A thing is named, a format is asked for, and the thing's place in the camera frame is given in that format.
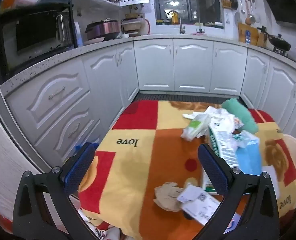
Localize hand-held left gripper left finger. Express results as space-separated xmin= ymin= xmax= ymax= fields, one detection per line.
xmin=12 ymin=142 xmax=98 ymax=240

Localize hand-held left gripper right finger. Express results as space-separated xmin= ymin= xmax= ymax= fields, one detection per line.
xmin=195 ymin=143 xmax=281 ymax=240

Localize beige plastic bin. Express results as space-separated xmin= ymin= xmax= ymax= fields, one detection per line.
xmin=283 ymin=134 xmax=296 ymax=183

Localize white green striped carton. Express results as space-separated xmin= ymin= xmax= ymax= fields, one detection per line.
xmin=208 ymin=122 xmax=240 ymax=168

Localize light blue box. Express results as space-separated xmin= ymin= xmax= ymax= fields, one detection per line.
xmin=234 ymin=130 xmax=262 ymax=175

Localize white printed label sheet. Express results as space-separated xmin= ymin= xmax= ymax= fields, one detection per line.
xmin=182 ymin=194 xmax=221 ymax=227

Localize crumpled white plastic bag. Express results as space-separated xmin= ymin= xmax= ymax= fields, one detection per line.
xmin=180 ymin=106 xmax=244 ymax=142

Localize crumpled brown paper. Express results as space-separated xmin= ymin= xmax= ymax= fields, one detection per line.
xmin=153 ymin=182 xmax=186 ymax=212

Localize printed orange red blanket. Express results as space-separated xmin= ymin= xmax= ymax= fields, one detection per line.
xmin=78 ymin=99 xmax=296 ymax=240

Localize rolled green towel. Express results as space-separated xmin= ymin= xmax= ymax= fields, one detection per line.
xmin=222 ymin=98 xmax=259 ymax=134

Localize dark ribbed floor mat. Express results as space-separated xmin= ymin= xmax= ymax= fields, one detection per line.
xmin=135 ymin=92 xmax=246 ymax=104

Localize white kitchen cabinets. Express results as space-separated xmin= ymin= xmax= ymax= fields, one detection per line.
xmin=5 ymin=39 xmax=296 ymax=170

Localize black microwave oven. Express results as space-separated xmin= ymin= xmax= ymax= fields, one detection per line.
xmin=0 ymin=0 xmax=78 ymax=85

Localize wooden cutting board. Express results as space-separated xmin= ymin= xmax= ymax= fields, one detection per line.
xmin=238 ymin=22 xmax=259 ymax=45

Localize rose electric cooking pot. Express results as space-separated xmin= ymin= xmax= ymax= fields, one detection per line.
xmin=85 ymin=19 xmax=121 ymax=40

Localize black wok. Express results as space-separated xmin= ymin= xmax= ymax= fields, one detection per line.
xmin=257 ymin=26 xmax=292 ymax=52

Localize metal sink faucet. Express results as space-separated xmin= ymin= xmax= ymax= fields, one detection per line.
xmin=167 ymin=10 xmax=186 ymax=34

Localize stacked food containers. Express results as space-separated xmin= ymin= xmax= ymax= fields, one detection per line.
xmin=120 ymin=12 xmax=142 ymax=38

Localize dark kitchen window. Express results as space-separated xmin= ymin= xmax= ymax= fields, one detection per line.
xmin=153 ymin=0 xmax=224 ymax=25

